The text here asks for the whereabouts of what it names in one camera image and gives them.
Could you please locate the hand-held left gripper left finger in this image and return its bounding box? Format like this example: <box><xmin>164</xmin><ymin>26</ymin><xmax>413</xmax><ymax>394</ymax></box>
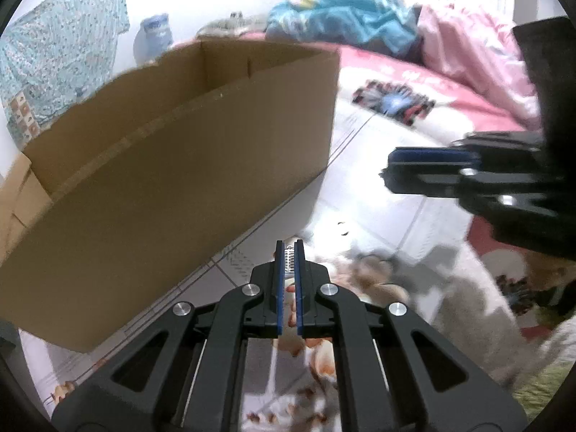
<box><xmin>51</xmin><ymin>239</ymin><xmax>285</xmax><ymax>432</ymax></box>

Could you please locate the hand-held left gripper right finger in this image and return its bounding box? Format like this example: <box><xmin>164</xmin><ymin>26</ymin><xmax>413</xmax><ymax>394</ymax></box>
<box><xmin>293</xmin><ymin>239</ymin><xmax>527</xmax><ymax>432</ymax></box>

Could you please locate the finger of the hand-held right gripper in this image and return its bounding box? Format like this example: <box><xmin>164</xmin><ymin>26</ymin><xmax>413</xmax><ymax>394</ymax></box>
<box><xmin>382</xmin><ymin>164</ymin><xmax>559</xmax><ymax>240</ymax></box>
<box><xmin>388</xmin><ymin>131</ymin><xmax>543</xmax><ymax>170</ymax></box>

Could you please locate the brown cardboard box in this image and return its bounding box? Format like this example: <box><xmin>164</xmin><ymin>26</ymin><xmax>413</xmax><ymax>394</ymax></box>
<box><xmin>0</xmin><ymin>38</ymin><xmax>340</xmax><ymax>354</ymax></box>

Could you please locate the light pink quilt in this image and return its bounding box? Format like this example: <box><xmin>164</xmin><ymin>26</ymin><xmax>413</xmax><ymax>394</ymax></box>
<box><xmin>416</xmin><ymin>4</ymin><xmax>543</xmax><ymax>129</ymax></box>

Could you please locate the white fluffy blanket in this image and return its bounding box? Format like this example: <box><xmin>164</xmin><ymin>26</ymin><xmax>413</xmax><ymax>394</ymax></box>
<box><xmin>432</xmin><ymin>243</ymin><xmax>576</xmax><ymax>410</ymax></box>

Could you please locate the blue crumpled cloth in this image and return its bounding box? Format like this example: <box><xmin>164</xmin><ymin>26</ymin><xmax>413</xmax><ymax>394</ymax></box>
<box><xmin>265</xmin><ymin>0</ymin><xmax>424</xmax><ymax>61</ymax></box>

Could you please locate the grey knitted cloth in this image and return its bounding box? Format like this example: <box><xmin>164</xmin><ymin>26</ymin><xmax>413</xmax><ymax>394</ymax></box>
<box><xmin>195</xmin><ymin>11</ymin><xmax>271</xmax><ymax>40</ymax></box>

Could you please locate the blue water jug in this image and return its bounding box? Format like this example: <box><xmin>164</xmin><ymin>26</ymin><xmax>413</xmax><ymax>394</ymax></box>
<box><xmin>134</xmin><ymin>13</ymin><xmax>174</xmax><ymax>66</ymax></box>

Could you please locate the blue floral hanging cloth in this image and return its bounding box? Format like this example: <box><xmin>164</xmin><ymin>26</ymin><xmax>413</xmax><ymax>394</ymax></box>
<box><xmin>0</xmin><ymin>0</ymin><xmax>131</xmax><ymax>145</ymax></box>

